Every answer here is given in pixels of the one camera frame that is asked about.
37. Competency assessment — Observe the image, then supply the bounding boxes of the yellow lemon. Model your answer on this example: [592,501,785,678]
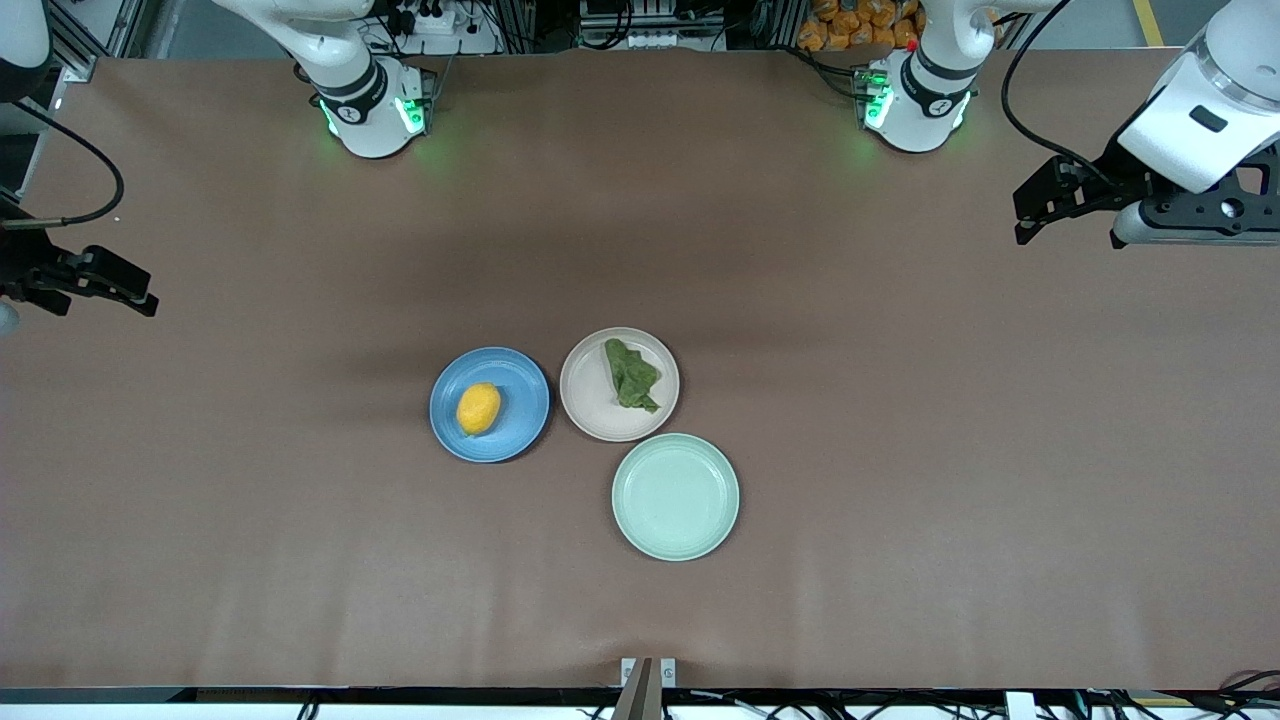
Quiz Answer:
[456,382,503,437]

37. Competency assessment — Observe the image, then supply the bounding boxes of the green lettuce leaf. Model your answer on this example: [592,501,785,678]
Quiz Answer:
[604,338,663,414]

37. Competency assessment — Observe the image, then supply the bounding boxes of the bag of orange snacks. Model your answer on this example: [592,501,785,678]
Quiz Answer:
[797,0,923,53]

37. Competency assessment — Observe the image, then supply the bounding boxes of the brown table cover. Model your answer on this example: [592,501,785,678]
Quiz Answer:
[0,45,1280,691]

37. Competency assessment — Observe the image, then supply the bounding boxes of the white power strip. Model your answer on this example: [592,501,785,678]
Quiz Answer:
[390,3,473,38]

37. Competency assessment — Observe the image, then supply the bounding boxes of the blue round plate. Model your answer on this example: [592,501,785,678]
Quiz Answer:
[429,346,552,464]

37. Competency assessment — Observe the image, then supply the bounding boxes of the mint green round plate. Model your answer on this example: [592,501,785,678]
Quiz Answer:
[611,432,742,563]

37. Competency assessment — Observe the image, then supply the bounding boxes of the beige round plate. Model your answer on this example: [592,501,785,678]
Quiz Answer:
[559,327,682,444]

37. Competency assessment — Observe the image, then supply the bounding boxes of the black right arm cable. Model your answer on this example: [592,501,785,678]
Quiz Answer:
[0,98,126,229]

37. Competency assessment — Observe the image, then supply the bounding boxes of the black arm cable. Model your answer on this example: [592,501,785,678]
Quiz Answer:
[1001,0,1113,187]
[0,98,126,229]

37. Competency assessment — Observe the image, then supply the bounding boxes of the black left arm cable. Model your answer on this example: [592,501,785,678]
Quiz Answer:
[1001,0,1113,187]

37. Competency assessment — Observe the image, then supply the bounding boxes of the black table edge rail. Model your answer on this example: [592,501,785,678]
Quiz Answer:
[0,686,1280,707]

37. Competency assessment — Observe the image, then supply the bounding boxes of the metal table edge bracket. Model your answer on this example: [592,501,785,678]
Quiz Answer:
[612,657,678,720]

